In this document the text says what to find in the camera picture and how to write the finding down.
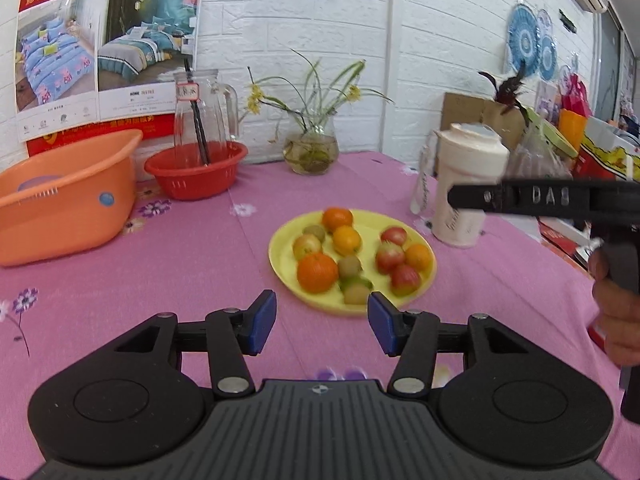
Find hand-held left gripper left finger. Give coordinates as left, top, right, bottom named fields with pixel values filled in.
left=97, top=290, right=278, bottom=396

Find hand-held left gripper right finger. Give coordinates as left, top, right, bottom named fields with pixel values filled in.
left=367, top=291, right=538, bottom=397

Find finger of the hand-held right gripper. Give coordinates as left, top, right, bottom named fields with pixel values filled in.
left=447, top=182, right=503, bottom=212

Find yellow plastic plate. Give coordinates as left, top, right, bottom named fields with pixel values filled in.
left=268, top=208, right=437, bottom=317

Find orange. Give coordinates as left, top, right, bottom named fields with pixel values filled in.
left=404, top=243, right=433, bottom=273
left=296, top=252, right=340, bottom=295
left=321, top=207, right=354, bottom=233
left=332, top=226, right=362, bottom=256

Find yellowish apple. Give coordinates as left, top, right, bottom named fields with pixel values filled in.
left=292, top=234, right=322, bottom=261

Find person's right hand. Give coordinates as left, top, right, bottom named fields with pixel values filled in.
left=589, top=247, right=640, bottom=366

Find clear plastic bag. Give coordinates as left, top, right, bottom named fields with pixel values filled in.
left=510, top=125, right=581, bottom=181

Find white blender cup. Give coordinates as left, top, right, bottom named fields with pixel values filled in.
left=410, top=122, right=511, bottom=249

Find green box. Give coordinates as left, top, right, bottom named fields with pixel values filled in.
left=525, top=107, right=581, bottom=158

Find orange container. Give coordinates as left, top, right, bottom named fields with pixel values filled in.
left=557, top=109, right=587, bottom=153

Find yellow printed carton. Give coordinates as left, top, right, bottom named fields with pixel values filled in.
left=580, top=117, right=640, bottom=181

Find cardboard box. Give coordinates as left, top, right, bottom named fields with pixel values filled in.
left=440, top=91, right=526, bottom=133

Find small printed card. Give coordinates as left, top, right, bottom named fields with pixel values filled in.
left=537, top=82, right=558, bottom=121

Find pink floral tablecloth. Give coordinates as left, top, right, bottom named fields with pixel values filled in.
left=0, top=150, right=640, bottom=480

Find red gift bag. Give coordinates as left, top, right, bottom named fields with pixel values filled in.
left=562, top=74, right=591, bottom=116

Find dark purple plant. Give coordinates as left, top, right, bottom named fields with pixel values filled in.
left=477, top=62, right=531, bottom=121

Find medium blue paper fan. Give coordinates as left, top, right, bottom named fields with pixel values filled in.
left=537, top=35, right=558, bottom=81

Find red plastic basket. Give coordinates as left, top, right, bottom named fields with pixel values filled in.
left=144, top=141, right=249, bottom=202

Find large blue paper fan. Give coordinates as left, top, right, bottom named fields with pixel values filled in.
left=506, top=2, right=541, bottom=81

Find glass vase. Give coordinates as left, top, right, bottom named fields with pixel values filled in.
left=282, top=117, right=341, bottom=177

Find green plant yellow flowers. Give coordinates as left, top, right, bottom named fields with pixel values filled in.
left=239, top=50, right=396, bottom=133

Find black straw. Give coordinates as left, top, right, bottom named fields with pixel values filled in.
left=184, top=57, right=210, bottom=166

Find glass pitcher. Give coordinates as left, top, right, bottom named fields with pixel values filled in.
left=172, top=69, right=240, bottom=166

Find orange plastic basin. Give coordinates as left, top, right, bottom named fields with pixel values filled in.
left=0, top=129, right=144, bottom=267

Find white wall pipe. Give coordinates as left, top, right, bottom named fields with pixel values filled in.
left=385, top=0, right=401, bottom=153

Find wall calendar poster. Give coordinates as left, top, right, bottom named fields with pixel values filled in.
left=17, top=0, right=205, bottom=160

